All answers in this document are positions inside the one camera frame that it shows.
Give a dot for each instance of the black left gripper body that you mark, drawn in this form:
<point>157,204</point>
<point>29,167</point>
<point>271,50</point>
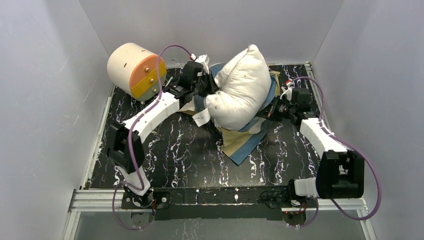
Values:
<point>208,84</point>

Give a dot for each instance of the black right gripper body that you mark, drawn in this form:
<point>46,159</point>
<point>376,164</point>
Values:
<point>265,112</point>

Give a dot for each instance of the white pillow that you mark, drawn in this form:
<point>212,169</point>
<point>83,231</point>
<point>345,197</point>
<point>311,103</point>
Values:
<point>243,86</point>

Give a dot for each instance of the blue beige white pillowcase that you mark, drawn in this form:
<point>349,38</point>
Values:
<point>237,145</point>

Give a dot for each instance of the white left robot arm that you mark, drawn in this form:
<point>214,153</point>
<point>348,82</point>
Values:
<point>182,94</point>

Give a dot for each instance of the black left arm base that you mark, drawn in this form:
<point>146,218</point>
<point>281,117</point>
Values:
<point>144,208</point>

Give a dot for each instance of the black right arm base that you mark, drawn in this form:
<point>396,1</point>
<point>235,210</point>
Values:
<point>281,202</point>

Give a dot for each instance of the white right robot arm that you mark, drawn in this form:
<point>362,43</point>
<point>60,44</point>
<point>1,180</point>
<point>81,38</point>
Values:
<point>340,173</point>

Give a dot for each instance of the blue pillow label tag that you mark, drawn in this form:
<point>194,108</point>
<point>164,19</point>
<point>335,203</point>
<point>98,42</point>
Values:
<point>201,118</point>

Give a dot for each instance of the round cream drawer cabinet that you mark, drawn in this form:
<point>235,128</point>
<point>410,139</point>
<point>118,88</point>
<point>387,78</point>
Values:
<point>134,70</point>

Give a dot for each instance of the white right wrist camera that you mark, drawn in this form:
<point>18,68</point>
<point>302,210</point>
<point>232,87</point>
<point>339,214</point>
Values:
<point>287,90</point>

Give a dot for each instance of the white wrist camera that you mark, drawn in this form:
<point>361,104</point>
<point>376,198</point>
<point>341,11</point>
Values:
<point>202,59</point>
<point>287,90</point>

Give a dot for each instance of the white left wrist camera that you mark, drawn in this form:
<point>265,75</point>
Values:
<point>202,59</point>

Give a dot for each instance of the aluminium table frame rail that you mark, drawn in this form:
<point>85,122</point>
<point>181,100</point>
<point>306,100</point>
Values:
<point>212,198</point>

